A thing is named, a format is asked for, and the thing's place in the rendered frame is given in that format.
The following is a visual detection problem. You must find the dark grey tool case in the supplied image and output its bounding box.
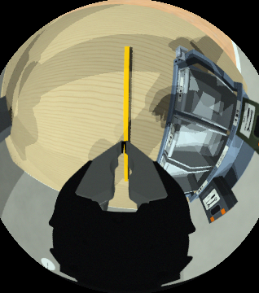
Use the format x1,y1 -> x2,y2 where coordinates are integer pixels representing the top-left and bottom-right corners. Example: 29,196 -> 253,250
198,176 -> 238,224

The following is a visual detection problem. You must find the yellow bar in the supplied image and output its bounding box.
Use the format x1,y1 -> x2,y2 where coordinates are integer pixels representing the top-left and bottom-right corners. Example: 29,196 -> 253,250
124,46 -> 130,181

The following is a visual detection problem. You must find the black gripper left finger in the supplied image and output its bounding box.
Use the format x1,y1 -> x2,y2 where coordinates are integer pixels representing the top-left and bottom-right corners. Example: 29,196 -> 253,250
49,141 -> 125,228

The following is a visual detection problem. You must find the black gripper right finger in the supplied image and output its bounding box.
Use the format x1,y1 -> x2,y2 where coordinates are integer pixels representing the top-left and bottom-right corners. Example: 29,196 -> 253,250
125,141 -> 195,234

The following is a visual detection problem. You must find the dark green case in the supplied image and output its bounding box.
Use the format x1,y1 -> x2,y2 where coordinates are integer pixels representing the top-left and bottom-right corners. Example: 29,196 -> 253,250
236,97 -> 259,155

